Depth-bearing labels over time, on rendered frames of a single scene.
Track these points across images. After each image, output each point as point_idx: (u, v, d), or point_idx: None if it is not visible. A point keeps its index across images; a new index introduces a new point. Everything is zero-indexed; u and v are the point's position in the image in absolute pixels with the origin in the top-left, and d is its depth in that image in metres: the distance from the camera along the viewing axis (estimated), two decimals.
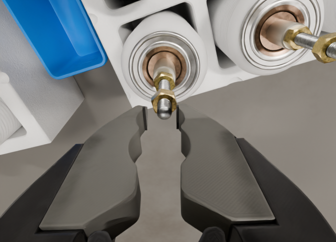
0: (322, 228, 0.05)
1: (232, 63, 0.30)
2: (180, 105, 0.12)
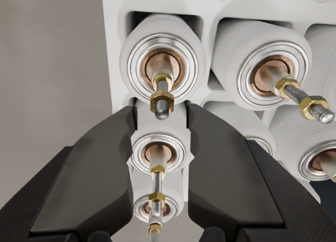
0: (333, 235, 0.05)
1: (130, 105, 0.33)
2: (190, 105, 0.12)
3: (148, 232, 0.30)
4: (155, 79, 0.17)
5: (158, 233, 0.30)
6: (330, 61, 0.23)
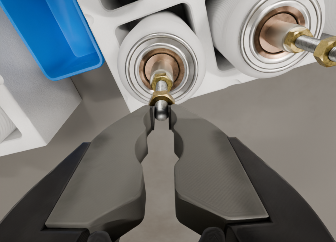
0: (315, 224, 0.06)
1: (231, 65, 0.30)
2: (172, 106, 0.12)
3: None
4: (157, 77, 0.17)
5: None
6: None
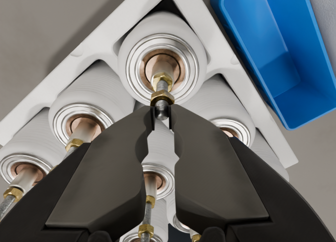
0: (315, 223, 0.06)
1: (91, 63, 0.29)
2: (172, 106, 0.12)
3: (3, 193, 0.24)
4: (165, 77, 0.17)
5: (15, 200, 0.25)
6: None
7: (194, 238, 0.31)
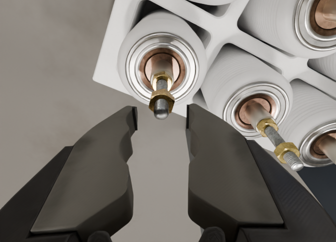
0: (333, 235, 0.05)
1: None
2: (190, 105, 0.12)
3: (164, 73, 0.17)
4: None
5: None
6: None
7: None
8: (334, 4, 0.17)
